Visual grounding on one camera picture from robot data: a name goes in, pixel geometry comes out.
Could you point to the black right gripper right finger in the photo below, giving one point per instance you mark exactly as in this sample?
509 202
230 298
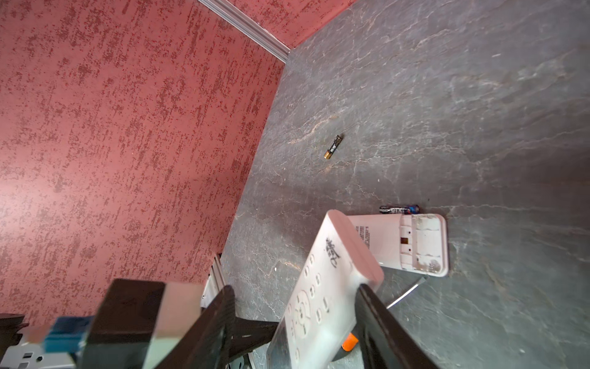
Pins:
382 340

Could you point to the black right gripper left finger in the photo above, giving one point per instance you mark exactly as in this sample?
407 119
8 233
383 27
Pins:
207 343

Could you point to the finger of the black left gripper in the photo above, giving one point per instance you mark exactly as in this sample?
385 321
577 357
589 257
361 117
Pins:
245 336

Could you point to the orange black screwdriver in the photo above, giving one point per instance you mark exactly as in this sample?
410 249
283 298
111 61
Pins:
352 340

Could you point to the white remote with screen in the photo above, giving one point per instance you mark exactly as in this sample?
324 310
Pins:
320 312

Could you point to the white remote with batteries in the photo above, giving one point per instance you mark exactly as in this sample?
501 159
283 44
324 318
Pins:
410 243

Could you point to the blue AAA battery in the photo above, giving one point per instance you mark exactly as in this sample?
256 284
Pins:
403 210

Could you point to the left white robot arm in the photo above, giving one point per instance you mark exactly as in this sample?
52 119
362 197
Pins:
21 353

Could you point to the aluminium corner post left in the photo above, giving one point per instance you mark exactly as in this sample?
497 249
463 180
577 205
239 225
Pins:
247 26

